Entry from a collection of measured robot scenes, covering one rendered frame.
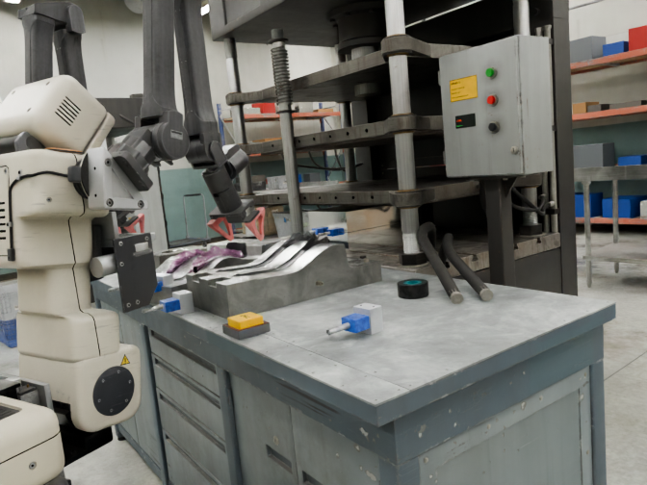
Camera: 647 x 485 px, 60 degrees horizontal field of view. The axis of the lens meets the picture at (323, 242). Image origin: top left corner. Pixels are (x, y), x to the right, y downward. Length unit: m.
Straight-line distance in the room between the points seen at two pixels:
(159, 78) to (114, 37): 8.10
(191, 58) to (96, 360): 0.67
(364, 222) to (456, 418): 1.39
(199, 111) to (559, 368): 0.94
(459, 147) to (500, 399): 0.99
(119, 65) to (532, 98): 7.93
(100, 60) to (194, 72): 7.88
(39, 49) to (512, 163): 1.31
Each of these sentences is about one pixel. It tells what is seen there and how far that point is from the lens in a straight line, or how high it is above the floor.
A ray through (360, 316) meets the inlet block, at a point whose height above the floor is 0.84.
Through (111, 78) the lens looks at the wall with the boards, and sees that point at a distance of 9.16.
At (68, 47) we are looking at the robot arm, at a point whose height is 1.52.
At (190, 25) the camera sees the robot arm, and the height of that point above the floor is 1.48.
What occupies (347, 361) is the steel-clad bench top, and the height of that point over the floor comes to 0.80.
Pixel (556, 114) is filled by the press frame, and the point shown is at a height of 1.26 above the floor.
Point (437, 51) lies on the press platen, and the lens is 2.13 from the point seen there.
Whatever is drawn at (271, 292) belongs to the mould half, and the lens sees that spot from 1.45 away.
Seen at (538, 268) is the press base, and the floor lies 0.66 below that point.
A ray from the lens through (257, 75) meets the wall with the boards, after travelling 10.33.
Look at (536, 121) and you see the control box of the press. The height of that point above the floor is 1.22.
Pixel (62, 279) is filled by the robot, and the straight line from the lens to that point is 1.26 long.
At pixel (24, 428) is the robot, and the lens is 1.03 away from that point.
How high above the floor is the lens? 1.16
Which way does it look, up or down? 8 degrees down
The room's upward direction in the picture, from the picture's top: 6 degrees counter-clockwise
